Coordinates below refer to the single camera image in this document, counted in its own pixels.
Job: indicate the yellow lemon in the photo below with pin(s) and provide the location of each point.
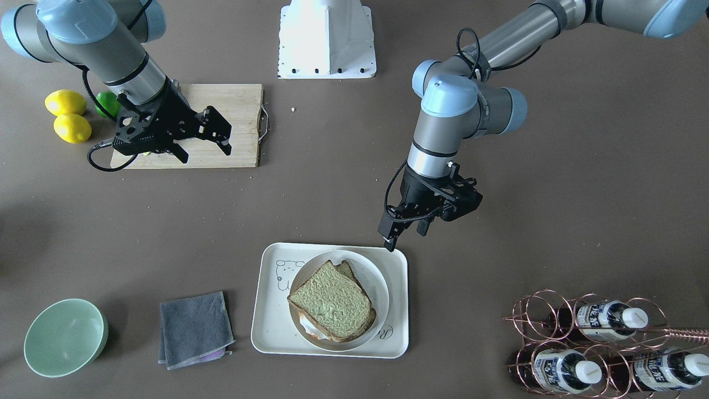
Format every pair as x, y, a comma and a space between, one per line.
72, 128
65, 101

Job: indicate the tea bottle three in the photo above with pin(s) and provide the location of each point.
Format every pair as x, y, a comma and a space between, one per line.
664, 370

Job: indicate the yellow lemon lower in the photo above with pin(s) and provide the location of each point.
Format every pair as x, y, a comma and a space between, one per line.
72, 128

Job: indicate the yellow lemon upper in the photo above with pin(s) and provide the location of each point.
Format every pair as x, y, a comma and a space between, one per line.
65, 101

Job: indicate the grey folded cloth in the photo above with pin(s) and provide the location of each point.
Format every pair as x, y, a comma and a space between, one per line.
194, 330

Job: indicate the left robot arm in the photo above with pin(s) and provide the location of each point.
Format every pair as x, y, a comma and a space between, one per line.
458, 103

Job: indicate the tea bottle one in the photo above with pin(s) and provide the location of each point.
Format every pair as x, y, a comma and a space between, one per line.
604, 321

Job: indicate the fried egg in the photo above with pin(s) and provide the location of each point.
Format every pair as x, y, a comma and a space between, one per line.
311, 329

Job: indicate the bread slice on plate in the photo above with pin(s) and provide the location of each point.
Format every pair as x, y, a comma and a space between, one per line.
349, 271

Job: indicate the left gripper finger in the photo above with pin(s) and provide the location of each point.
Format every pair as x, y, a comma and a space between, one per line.
423, 226
390, 242

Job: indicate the mint green bowl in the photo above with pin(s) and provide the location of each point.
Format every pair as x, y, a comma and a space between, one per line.
65, 337

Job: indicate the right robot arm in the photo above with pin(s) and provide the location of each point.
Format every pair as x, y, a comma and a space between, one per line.
107, 38

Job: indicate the cream rabbit tray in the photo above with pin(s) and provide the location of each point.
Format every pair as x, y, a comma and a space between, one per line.
272, 330

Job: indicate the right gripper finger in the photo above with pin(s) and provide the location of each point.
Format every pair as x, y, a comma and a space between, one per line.
176, 150
215, 128

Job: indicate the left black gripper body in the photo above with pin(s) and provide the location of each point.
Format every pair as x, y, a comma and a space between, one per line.
415, 190

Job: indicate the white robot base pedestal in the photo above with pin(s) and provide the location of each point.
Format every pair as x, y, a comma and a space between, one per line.
326, 40

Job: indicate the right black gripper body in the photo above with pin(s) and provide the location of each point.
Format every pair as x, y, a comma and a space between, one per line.
176, 110

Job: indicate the green lime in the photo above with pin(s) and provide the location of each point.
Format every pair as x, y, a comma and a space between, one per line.
108, 101

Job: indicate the copper wire bottle rack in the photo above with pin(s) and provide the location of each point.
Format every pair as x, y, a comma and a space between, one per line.
531, 313

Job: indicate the bread slice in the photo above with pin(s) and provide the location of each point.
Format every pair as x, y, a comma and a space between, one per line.
349, 271
329, 302

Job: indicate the white round plate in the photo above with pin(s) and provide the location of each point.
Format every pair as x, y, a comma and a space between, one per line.
344, 294

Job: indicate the tea bottle two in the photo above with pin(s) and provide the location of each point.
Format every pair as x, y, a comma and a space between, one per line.
554, 370

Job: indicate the wooden cutting board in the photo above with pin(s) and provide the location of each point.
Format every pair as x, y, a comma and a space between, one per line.
241, 105

